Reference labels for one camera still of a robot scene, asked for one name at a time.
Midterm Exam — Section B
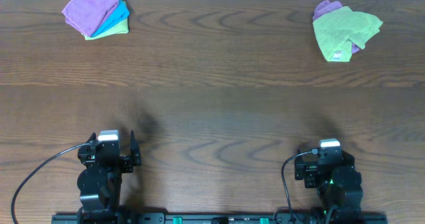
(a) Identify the crumpled purple cloth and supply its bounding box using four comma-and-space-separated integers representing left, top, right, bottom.
313, 0, 365, 62

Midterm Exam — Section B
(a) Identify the left black cable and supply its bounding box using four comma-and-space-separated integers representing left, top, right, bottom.
10, 142, 91, 224

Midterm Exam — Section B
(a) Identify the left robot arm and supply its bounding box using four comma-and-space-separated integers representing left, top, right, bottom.
76, 130, 141, 224

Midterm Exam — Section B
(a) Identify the folded green cloth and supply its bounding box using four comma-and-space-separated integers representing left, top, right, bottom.
84, 18, 129, 41

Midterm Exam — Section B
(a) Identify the green microfibre cloth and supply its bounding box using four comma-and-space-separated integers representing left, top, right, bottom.
313, 6, 383, 62

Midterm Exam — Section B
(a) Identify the folded blue cloth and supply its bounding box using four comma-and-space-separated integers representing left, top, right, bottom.
91, 0, 129, 37

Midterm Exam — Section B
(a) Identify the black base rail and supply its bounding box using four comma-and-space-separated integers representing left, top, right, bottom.
51, 213, 388, 224

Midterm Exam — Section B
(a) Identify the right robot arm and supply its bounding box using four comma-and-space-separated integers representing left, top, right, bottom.
294, 147, 363, 223

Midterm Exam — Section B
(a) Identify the folded purple cloth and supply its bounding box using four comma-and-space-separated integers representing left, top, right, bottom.
62, 0, 120, 37

